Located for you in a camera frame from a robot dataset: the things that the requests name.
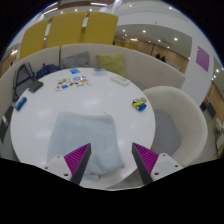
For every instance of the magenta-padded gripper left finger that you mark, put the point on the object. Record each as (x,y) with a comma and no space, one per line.
(77,160)

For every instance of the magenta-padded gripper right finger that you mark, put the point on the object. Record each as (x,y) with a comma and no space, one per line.
(146,159)

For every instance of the light blue towel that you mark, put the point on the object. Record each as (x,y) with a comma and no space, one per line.
(83,136)

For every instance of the grey armchair seat cushion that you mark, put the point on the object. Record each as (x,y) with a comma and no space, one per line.
(166,131)

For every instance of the yellow and blue toy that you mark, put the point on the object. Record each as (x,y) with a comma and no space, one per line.
(139,105)

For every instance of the white round armchair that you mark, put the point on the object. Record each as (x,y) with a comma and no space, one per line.
(190,123)

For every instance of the colourful sticker sheet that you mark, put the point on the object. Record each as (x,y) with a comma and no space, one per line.
(73,82)

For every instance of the small blue box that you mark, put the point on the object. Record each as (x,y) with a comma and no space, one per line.
(20,103)

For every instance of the flat white box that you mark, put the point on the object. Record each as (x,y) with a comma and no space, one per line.
(120,80)

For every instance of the curved beige sofa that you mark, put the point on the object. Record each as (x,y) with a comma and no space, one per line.
(150,71)

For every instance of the blue card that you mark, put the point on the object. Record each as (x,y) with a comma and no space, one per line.
(74,71)

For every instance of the small white-blue packet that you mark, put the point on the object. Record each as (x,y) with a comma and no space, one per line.
(99,71)

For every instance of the dark blue dotted bag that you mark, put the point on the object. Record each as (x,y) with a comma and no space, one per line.
(48,70)

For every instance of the yellow-green cushion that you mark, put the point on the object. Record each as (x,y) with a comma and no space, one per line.
(112,64)

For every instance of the person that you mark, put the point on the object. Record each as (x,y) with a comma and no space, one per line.
(163,59)
(158,56)

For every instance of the yellow partition panel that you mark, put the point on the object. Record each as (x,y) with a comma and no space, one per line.
(66,30)
(33,40)
(101,28)

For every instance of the ceiling lights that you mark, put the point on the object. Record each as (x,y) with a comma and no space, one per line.
(99,4)

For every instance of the purple wall panel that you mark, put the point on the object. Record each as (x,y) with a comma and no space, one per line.
(202,59)

